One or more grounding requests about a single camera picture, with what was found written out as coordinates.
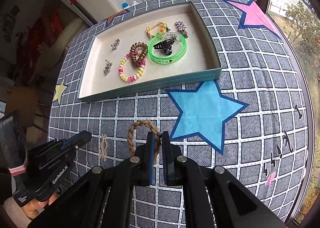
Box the brown braided bracelet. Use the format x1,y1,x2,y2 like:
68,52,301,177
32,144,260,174
126,119,163,165

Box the silver crystal brooch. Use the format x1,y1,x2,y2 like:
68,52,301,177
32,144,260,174
103,60,113,76

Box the pink heart crystal brooch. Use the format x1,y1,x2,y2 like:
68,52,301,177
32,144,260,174
111,39,120,51

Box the black claw hair clip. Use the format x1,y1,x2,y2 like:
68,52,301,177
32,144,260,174
153,39,175,56

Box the yellow flower hair tie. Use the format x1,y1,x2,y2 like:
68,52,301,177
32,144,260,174
145,21,171,39

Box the teal beige jewelry tray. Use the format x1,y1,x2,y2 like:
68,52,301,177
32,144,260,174
78,2,222,103

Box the person's left hand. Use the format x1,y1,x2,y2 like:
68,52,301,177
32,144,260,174
22,193,59,219

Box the beige bow hair clip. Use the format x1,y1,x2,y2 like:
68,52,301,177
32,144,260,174
99,134,107,162

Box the checkered star tablecloth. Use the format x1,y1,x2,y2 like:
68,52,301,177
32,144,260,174
48,0,308,220

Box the green plastic bangle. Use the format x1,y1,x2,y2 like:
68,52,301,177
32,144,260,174
148,33,187,65

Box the beige sofa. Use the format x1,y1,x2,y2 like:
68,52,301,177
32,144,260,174
41,18,85,71

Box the purple star hair clip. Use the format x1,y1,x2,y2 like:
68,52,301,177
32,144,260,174
175,21,189,39

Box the blue cap detergent bottle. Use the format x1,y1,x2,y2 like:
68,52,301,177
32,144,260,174
122,2,130,9

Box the pink yellow spiral hair tie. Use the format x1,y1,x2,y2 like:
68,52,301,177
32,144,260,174
118,53,147,83

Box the brown spiral hair tie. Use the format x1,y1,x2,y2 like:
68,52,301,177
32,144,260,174
129,41,149,69

